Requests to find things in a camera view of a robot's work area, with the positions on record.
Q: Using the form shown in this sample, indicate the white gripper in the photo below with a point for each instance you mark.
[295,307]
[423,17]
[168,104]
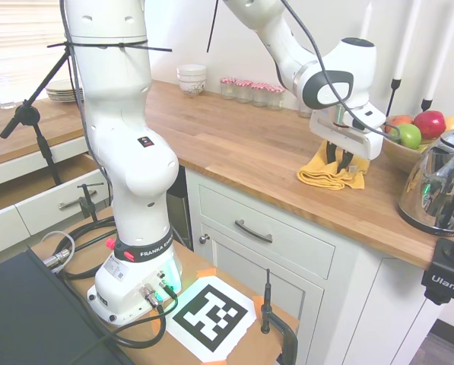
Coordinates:
[344,140]

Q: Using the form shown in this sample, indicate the yellow terry towel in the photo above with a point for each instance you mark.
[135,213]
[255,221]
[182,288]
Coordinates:
[318,175]

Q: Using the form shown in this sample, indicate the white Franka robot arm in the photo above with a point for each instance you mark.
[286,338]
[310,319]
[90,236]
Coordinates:
[124,133]

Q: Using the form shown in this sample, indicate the wooden fruit bowl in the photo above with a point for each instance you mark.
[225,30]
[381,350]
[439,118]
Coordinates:
[397,156]

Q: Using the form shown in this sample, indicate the orange round fruit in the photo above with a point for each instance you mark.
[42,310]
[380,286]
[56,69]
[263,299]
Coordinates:
[399,121]

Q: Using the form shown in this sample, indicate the green apple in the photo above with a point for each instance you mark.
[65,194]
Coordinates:
[409,136]

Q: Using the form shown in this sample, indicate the glass jar red checked lid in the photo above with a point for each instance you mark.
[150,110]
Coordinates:
[275,99]
[244,92]
[228,89]
[259,95]

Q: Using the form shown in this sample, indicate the red apple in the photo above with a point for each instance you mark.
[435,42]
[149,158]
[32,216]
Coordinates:
[430,123]

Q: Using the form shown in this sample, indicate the chrome electric kettle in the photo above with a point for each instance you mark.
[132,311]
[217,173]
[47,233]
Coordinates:
[435,182]

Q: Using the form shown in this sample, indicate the white kitchen cabinet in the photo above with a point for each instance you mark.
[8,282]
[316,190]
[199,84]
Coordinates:
[287,273]

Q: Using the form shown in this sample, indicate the round metal cabinet knob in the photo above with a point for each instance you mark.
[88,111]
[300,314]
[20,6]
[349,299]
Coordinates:
[204,239]

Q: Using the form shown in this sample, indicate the white bowl floral print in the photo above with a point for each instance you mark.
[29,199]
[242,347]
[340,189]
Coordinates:
[192,90]

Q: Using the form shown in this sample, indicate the black appliance front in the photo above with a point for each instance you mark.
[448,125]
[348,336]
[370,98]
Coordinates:
[181,213]

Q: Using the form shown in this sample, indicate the large black screw clamp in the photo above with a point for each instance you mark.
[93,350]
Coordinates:
[285,334]

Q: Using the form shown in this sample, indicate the black white marker sheet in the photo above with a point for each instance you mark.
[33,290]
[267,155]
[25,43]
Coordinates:
[211,315]

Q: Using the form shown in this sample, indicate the wooden robot mounting table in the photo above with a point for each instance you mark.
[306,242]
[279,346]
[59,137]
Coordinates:
[242,342]

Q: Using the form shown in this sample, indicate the small black screw clamp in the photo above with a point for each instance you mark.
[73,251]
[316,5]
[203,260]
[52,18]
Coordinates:
[87,203]

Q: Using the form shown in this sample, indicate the stacked white plates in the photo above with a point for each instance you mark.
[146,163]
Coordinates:
[63,91]

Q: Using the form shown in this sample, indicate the open white drawer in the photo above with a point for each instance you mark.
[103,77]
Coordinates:
[40,216]

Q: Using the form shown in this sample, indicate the black boom stand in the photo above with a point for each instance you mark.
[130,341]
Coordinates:
[25,110]

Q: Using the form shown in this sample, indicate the clear drinking glass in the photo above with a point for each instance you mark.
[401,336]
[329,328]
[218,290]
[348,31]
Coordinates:
[7,104]

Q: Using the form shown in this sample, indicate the white window blind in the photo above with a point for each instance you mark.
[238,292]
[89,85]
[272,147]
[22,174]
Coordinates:
[21,34]

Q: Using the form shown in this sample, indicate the black flat case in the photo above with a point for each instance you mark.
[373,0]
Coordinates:
[32,315]

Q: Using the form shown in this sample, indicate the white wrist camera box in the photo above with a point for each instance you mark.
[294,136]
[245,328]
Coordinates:
[365,118]

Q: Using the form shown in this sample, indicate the black camera stand clamp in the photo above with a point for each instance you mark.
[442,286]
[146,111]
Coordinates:
[445,283]

